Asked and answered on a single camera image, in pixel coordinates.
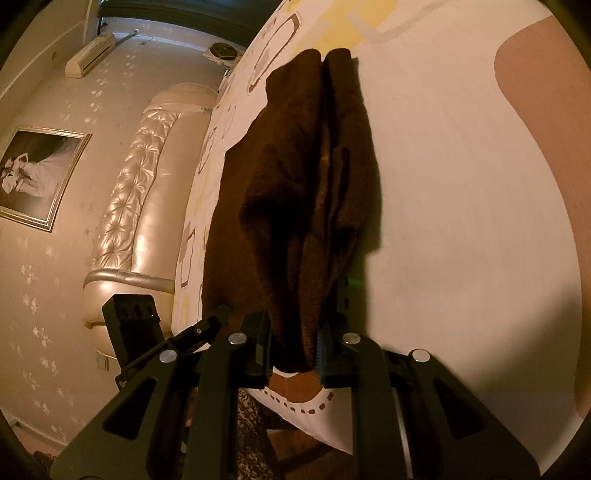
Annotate brown plaid sweater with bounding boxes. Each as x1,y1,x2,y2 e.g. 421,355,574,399
202,48,378,373

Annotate small round desk fan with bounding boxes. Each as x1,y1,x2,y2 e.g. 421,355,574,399
204,42,243,64

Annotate framed wall photograph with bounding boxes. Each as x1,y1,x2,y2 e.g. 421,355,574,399
1,125,92,232

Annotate brown patterned pants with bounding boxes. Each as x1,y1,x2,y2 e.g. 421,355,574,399
236,389,277,479

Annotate cream tufted leather headboard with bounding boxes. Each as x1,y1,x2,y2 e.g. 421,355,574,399
82,83,217,358

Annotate white wall air conditioner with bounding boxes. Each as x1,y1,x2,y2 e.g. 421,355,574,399
64,33,116,79

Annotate silver metal pole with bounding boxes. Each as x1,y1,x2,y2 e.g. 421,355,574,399
83,268,175,294

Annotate patterned white bed sheet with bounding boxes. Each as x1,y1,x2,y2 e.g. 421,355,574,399
172,1,582,468

